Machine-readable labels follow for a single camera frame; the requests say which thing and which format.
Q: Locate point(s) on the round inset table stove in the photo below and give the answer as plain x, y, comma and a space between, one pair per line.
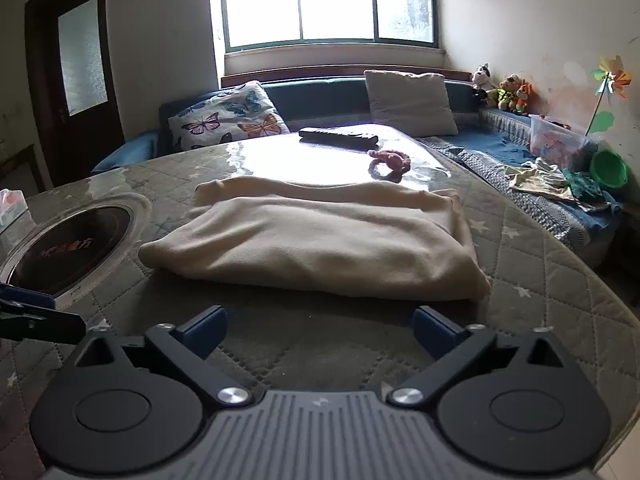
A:
72, 253

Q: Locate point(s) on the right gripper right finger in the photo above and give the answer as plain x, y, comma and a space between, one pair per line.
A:
456, 352

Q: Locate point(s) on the pile of small clothes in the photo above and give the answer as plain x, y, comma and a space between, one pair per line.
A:
575, 188

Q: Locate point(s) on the orange plush toy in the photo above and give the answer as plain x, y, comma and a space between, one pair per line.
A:
524, 97

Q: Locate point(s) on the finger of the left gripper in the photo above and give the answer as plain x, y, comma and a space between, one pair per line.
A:
19, 323
25, 296

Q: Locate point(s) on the butterfly print pillow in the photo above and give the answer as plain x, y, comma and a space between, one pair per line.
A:
240, 113

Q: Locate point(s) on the green plastic bowl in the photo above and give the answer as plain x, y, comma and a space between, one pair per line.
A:
609, 170

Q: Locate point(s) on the dark wooden door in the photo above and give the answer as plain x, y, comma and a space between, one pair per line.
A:
71, 85

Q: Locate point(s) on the blue sofa bench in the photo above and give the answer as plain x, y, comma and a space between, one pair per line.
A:
487, 140

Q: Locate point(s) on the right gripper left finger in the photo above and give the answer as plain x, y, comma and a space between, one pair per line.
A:
182, 353

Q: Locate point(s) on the cow plush toy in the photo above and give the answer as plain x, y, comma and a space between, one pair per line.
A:
485, 92

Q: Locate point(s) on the colourful paper pinwheel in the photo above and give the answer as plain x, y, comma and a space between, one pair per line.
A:
612, 80

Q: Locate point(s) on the green framed window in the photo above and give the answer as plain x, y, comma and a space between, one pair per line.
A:
254, 24

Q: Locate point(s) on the clear plastic storage box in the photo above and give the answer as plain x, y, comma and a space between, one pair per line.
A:
566, 148

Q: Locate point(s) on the tissue box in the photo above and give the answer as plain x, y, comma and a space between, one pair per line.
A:
15, 220

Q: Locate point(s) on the brown plush toy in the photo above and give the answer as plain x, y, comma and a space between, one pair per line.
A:
508, 93

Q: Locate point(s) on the black remote control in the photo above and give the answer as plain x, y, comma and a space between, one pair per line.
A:
339, 138

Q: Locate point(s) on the pink small toy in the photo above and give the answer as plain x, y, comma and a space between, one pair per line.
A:
388, 165

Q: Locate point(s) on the plain beige pillow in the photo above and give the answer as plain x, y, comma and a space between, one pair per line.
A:
415, 104

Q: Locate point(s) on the cream beige garment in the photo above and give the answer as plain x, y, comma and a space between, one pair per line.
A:
374, 239

